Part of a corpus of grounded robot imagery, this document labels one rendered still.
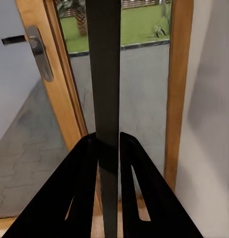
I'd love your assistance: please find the poster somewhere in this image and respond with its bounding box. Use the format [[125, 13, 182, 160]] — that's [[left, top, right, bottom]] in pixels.
[[85, 0, 121, 238]]

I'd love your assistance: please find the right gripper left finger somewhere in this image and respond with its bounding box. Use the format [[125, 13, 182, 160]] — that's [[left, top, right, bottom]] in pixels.
[[3, 132, 98, 238]]

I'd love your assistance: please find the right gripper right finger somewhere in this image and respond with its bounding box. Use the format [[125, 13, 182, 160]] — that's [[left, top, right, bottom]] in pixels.
[[119, 132, 204, 238]]

